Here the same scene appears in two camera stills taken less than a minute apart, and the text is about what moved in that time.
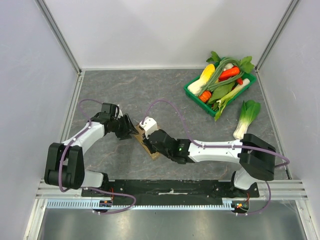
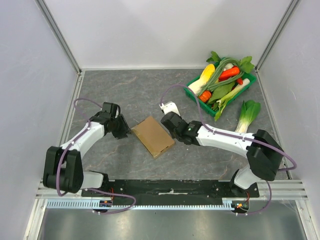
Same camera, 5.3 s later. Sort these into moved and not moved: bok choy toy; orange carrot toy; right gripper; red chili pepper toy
Moved: right gripper
Not moved: bok choy toy; red chili pepper toy; orange carrot toy
